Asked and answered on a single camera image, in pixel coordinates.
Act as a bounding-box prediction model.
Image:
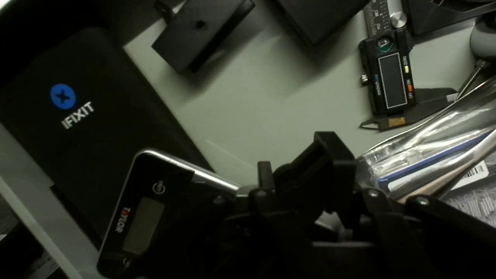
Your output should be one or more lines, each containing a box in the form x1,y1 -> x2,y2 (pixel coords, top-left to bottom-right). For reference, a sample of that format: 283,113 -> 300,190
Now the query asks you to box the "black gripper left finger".
221,185 -> 314,279

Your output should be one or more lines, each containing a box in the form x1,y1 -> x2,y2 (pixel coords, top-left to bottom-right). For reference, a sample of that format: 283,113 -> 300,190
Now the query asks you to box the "black iFixit case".
0,24 -> 214,251

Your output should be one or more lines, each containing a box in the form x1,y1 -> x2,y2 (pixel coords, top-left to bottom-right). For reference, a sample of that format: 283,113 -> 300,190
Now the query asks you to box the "grey metal drawer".
0,0 -> 496,279

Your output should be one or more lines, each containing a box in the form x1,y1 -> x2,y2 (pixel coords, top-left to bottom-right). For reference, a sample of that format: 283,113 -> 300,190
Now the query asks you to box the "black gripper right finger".
356,184 -> 496,279

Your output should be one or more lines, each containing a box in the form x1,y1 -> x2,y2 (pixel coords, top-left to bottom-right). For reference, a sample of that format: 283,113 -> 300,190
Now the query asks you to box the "black digital kitchen scale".
95,148 -> 242,279

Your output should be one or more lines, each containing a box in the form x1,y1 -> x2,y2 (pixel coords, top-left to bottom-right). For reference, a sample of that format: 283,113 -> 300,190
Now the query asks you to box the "black digital caliper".
359,0 -> 459,131

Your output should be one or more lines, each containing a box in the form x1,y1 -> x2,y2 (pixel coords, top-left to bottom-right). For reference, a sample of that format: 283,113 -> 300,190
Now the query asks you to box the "black box with pink edge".
441,159 -> 496,230

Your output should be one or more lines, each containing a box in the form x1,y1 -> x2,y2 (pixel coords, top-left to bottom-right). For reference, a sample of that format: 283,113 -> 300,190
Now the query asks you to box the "black two-pronged bracket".
151,0 -> 258,74

